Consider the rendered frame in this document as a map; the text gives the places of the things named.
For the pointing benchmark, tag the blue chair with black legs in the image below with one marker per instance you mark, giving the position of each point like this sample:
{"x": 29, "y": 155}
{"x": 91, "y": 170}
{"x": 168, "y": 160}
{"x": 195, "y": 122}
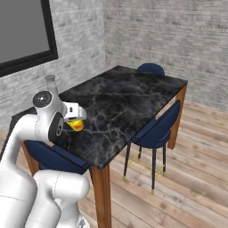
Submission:
{"x": 158, "y": 127}
{"x": 151, "y": 68}
{"x": 56, "y": 157}

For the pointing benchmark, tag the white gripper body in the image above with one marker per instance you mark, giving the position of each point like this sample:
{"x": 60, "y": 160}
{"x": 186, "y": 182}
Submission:
{"x": 80, "y": 113}

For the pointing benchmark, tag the black marble dining table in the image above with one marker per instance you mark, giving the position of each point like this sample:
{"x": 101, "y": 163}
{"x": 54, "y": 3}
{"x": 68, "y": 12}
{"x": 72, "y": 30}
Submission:
{"x": 118, "y": 101}

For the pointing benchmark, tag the black framed window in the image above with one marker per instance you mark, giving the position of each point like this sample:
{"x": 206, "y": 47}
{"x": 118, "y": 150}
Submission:
{"x": 20, "y": 26}

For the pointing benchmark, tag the yellow cup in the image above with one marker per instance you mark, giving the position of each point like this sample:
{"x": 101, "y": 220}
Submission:
{"x": 77, "y": 125}

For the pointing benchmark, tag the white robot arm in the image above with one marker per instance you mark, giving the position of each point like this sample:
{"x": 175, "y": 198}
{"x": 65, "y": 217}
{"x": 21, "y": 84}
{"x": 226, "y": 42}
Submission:
{"x": 20, "y": 139}

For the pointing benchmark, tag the clear glass pitcher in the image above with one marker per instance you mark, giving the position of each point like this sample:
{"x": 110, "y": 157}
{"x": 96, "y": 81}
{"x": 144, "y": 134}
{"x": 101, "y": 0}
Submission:
{"x": 51, "y": 85}

